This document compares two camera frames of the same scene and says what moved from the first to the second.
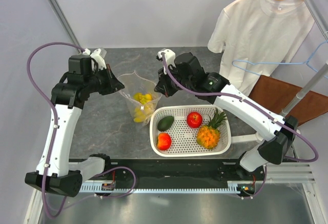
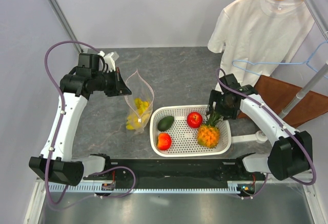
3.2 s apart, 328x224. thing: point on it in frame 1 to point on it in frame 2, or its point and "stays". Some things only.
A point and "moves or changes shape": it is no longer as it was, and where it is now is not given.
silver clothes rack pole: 299,97 stays
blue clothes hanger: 306,62 stays
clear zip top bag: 141,96 moves or changes shape
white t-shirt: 257,35 stays
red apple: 194,119 stays
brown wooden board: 275,94 stays
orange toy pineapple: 208,136 stays
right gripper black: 163,81 to 214,95
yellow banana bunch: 142,110 moves or changes shape
